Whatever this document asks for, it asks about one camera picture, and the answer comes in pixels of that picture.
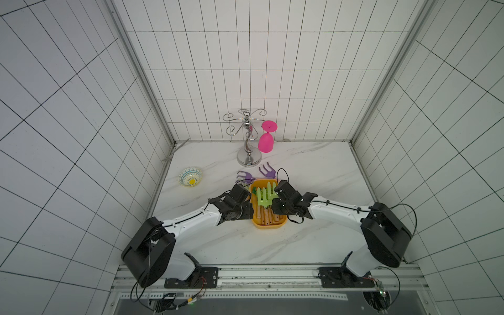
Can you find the light green spade wooden handle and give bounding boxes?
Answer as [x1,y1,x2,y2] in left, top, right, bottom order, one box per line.
[256,182,278,226]

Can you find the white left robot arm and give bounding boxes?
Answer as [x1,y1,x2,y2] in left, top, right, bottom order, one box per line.
[121,184,253,288]

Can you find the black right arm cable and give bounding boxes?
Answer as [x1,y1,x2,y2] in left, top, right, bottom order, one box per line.
[275,168,418,265]

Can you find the purple rake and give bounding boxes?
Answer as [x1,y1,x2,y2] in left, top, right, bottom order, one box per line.
[259,162,276,179]
[236,171,256,186]

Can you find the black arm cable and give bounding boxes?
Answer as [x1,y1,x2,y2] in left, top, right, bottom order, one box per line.
[129,275,206,312]
[275,168,418,265]

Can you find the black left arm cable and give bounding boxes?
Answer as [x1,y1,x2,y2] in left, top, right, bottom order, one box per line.
[129,275,206,312]

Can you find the chrome cup holder stand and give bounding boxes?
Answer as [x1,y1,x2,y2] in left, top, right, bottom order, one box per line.
[223,108,267,167]

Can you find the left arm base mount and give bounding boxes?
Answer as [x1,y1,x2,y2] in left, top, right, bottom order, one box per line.
[163,253,219,289]

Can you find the aluminium front rail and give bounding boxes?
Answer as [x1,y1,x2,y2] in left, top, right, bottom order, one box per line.
[106,262,430,302]

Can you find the blue yellow patterned bowl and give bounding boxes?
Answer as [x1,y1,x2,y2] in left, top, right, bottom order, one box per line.
[178,167,202,188]

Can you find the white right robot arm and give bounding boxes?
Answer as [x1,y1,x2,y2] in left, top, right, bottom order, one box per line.
[272,180,413,280]

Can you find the yellow storage box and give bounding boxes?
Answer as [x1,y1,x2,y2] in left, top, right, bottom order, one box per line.
[249,178,287,229]

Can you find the pink plastic goblet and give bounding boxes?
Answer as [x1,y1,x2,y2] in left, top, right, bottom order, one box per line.
[258,120,278,153]

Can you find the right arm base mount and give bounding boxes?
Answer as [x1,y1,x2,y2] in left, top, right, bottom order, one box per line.
[317,252,375,289]

